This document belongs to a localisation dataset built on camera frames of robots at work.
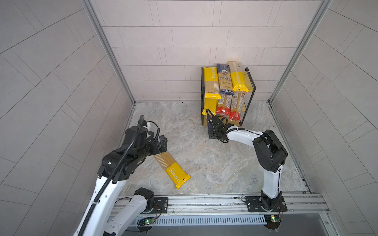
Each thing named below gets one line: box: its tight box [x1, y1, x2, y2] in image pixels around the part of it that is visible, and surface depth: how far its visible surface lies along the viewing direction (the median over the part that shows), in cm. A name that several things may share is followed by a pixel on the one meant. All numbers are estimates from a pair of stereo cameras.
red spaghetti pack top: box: [216, 88, 235, 118], surface depth 89 cm
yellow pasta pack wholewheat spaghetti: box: [203, 66, 220, 94], surface depth 81 cm
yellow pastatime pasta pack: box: [154, 150, 191, 190], surface depth 82 cm
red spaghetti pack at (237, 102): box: [229, 91, 247, 122], surface depth 90 cm
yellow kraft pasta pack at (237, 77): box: [226, 60, 250, 93], surface depth 83 cm
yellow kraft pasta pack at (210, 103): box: [201, 93, 222, 116], surface depth 88 cm
